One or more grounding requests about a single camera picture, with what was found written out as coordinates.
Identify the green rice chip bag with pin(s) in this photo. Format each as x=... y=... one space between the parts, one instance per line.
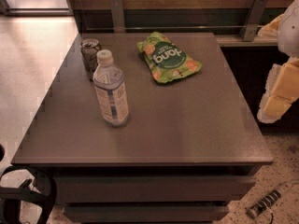
x=165 y=60

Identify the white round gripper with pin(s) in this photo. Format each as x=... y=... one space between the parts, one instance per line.
x=290 y=32

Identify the clear plastic water bottle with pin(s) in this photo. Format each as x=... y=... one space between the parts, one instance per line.
x=109 y=83

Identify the black chair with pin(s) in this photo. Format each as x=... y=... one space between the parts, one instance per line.
x=10 y=198

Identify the right metal wall bracket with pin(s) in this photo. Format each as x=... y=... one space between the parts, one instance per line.
x=249 y=30

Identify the dark soda can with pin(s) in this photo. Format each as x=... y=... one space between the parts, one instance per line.
x=89 y=48

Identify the metal wall bracket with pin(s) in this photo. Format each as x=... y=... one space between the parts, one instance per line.
x=249 y=30
x=117 y=13

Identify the left metal wall bracket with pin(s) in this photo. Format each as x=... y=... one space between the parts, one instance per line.
x=117 y=13

